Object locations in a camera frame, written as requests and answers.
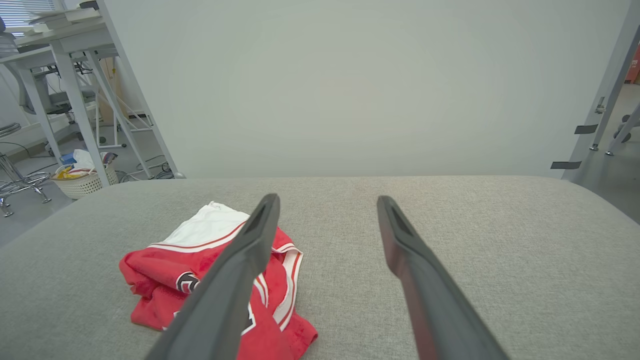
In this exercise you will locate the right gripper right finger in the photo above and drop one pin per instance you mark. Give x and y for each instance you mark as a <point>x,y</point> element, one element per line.
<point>435,305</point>

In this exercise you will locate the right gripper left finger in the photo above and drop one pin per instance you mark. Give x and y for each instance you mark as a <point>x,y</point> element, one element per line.
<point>225,300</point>

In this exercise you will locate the red and white jersey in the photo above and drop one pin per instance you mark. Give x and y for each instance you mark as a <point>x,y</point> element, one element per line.
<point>150,270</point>

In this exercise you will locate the white laundry basket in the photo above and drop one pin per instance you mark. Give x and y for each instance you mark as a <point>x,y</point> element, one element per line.
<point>85,186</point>

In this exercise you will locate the black tape strip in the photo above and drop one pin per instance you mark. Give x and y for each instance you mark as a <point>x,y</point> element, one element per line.
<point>565,165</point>
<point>585,129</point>

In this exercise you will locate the white cloth in basket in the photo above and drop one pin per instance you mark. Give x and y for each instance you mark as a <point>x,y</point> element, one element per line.
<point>84,159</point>

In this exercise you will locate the yellow cloth in basket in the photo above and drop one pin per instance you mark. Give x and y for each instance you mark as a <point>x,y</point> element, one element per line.
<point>66,174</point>

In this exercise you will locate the white backdrop panel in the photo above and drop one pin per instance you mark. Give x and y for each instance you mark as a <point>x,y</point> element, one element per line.
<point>350,90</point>

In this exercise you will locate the chrome stool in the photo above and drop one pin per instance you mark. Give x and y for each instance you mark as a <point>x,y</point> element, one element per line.
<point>15,175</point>

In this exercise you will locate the grey metal stand legs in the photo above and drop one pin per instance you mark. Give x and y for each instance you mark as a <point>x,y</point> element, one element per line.
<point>622,130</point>

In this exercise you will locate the white desk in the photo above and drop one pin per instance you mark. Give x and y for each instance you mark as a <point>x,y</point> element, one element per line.
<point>70,90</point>

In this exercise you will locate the orange red object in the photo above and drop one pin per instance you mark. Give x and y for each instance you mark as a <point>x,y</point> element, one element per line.
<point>634,65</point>

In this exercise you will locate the stack of papers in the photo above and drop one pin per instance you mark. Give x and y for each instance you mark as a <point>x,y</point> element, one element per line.
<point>60,19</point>

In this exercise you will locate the grey metal panel post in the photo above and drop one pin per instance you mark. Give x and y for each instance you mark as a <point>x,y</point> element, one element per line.
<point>607,85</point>
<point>165,150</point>

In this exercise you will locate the white metal rack frame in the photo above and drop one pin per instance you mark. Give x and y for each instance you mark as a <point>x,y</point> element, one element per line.
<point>122,115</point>

